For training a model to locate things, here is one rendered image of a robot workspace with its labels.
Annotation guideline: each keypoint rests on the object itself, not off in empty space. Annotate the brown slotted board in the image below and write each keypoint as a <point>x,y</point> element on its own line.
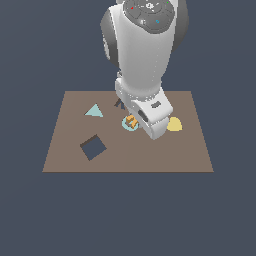
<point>133,153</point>

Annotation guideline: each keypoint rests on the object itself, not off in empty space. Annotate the small orange green object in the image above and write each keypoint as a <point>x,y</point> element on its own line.
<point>125,125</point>

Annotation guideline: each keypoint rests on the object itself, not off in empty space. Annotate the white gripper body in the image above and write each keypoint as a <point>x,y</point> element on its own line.
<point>155,115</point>

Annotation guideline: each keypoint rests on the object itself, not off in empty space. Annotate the light blue triangle piece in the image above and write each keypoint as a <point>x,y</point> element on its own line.
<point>94,111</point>

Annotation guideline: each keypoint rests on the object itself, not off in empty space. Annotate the yellow rounded piece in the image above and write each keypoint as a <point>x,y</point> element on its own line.
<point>175,125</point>

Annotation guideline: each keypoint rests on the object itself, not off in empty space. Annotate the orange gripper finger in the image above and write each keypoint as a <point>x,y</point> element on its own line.
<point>134,123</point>
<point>129,119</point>

